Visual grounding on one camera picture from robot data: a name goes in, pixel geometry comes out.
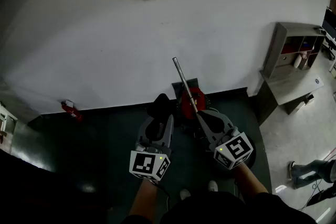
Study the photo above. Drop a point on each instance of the red vacuum cleaner body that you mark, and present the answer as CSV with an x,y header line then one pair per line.
x,y
187,105

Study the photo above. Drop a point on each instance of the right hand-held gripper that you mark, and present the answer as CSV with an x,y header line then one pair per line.
x,y
233,150

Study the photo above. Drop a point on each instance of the black monitor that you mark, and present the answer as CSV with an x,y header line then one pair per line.
x,y
330,21

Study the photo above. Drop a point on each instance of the black floor stand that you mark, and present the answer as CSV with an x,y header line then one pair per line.
x,y
324,194

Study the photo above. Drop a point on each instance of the person's left shoe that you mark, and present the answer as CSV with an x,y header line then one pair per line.
x,y
185,194

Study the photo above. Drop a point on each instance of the red fire extinguisher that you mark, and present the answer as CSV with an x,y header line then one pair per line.
x,y
73,111

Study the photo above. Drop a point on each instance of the white vase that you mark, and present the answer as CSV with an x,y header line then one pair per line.
x,y
298,61

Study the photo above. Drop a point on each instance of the person's left forearm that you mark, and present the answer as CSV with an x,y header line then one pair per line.
x,y
143,199

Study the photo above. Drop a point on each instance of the silver metal rod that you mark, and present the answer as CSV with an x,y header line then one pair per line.
x,y
183,81

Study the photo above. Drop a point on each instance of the red storage bin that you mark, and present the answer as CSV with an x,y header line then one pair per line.
x,y
288,47

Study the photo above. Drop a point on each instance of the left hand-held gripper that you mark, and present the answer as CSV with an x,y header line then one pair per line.
x,y
149,165

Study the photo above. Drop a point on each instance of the person's right shoe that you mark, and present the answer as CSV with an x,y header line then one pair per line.
x,y
213,185

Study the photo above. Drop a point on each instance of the pink figurine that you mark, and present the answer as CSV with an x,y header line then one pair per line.
x,y
304,54

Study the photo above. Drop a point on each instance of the grey shelf cabinet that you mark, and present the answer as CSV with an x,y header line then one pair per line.
x,y
288,89

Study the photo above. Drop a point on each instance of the grey wooden cubby shelf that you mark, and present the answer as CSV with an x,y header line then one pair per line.
x,y
274,47

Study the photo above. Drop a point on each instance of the person's right forearm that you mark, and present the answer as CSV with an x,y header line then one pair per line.
x,y
249,181

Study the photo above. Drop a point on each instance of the person's shoe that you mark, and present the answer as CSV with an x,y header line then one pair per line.
x,y
213,185
185,194

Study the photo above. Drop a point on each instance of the white cabinet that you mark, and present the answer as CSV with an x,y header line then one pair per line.
x,y
5,119

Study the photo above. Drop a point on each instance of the beige drawer box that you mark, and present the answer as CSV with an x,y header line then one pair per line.
x,y
284,59

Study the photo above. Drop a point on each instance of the person's black clothing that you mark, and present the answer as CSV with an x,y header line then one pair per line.
x,y
210,209

